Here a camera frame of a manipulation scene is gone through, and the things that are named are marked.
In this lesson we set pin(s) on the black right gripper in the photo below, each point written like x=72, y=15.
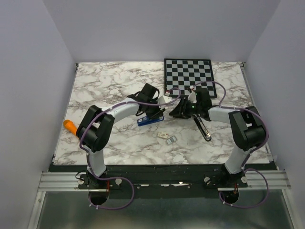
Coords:
x=180, y=112

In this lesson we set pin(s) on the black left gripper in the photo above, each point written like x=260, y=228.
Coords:
x=157, y=114

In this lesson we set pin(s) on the blue and black stapler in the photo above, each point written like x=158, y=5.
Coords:
x=146, y=121

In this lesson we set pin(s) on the white staple box sleeve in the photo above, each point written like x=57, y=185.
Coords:
x=163, y=135

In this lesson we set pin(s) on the staple tray with staples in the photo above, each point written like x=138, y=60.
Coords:
x=171, y=140

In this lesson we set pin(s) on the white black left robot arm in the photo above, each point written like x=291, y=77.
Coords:
x=96, y=126

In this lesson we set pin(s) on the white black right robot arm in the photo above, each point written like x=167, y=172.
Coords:
x=247, y=128

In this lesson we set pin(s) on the black and grey chessboard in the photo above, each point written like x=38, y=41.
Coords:
x=183, y=73

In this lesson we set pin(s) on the orange toy microphone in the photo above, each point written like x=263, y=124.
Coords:
x=70, y=126

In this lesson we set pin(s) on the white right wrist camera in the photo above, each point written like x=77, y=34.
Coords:
x=192, y=97

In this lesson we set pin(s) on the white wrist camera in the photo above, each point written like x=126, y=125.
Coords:
x=192, y=97
x=165, y=100

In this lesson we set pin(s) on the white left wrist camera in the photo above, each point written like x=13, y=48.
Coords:
x=165, y=100

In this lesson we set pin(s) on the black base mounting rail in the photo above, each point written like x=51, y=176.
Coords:
x=156, y=181

